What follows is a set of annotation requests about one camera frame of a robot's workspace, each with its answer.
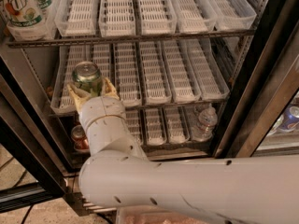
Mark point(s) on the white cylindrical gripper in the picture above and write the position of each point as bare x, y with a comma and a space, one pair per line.
101, 109

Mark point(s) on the green soda can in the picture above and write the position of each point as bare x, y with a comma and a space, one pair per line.
87, 76

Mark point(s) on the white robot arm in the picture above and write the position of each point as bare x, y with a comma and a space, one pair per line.
262, 190

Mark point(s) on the shelf tray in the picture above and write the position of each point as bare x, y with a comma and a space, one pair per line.
99, 59
206, 70
156, 85
233, 14
157, 17
155, 130
134, 125
180, 76
70, 56
191, 116
175, 125
116, 18
49, 20
77, 17
126, 74
194, 16

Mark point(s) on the middle shelf tray leftmost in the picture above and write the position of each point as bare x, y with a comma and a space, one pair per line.
70, 56

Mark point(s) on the front red soda can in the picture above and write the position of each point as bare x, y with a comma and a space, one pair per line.
80, 139

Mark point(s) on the top shelf tray leftmost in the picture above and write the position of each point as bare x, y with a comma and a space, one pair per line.
49, 20

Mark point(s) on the open black fridge door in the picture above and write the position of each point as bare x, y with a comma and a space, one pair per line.
19, 141

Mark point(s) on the bottom shelf tray rightmost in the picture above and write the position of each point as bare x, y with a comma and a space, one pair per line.
191, 116

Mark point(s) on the stainless steel fridge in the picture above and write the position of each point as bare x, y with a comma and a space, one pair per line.
259, 66

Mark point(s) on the blue soda can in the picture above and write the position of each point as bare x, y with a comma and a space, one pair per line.
288, 119

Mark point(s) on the front 7up bottle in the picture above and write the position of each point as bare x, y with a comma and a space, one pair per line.
25, 19

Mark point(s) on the clear water bottle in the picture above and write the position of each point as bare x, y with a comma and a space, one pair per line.
207, 119

